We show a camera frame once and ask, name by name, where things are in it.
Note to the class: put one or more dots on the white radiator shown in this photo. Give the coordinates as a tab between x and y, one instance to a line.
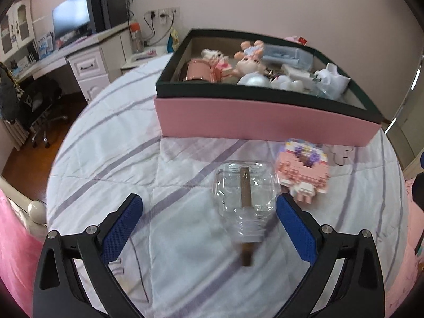
13	135

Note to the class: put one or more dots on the white bed footboard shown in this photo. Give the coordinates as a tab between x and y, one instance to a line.
36	209

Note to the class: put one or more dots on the black office chair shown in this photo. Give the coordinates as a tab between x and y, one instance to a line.
43	106

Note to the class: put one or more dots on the white and pink block figure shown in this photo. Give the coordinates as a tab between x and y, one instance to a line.
218	63

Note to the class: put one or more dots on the white desk with drawers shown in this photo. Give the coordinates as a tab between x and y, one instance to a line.
89	69

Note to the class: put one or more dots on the pale pink flower cutout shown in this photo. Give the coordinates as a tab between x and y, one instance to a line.
343	154

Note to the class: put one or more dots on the black patterned jacket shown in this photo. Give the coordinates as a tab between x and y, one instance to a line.
10	92

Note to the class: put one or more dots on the pink cup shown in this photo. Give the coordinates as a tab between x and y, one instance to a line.
197	69

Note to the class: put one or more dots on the pink box with dark rim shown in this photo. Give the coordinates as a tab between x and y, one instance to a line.
251	119

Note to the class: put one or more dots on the pink blanket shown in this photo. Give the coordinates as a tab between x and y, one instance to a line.
16	255

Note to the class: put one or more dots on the clear bottle with orange cap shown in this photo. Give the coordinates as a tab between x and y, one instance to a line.
136	38

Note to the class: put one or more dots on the pink doll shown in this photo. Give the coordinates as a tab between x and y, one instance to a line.
248	58

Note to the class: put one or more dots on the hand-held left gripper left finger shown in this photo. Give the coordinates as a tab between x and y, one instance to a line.
122	228

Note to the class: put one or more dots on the pink building block figure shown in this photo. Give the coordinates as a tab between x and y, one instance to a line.
301	172

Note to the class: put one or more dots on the clear plastic storage case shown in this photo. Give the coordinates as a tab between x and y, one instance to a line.
288	54

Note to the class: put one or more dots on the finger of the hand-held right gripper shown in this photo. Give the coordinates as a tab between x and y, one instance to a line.
418	187

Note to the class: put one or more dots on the pink plush toy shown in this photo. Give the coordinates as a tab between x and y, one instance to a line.
291	37

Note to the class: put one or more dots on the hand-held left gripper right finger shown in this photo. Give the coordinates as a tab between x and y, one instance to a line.
294	228

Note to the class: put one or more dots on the yellow and blue snack bag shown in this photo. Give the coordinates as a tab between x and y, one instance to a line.
174	41

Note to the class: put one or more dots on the white glass-door cabinet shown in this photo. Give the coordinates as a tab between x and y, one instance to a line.
16	29

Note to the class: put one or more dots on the silver ball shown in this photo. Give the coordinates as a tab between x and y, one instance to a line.
253	80

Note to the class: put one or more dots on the white low side cabinet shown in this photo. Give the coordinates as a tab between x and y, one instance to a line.
142	61

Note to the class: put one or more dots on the blue and white box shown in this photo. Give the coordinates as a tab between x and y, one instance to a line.
45	46

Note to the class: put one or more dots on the black computer tower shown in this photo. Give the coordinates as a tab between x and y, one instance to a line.
107	6

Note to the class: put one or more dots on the pink packet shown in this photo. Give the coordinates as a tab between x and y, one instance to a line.
150	52

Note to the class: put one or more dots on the black computer monitor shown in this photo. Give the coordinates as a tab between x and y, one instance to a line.
71	15

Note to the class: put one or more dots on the clear glass bottle with cork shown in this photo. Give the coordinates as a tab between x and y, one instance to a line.
232	188

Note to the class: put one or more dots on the white wall socket panel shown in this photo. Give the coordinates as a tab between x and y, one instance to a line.
165	12

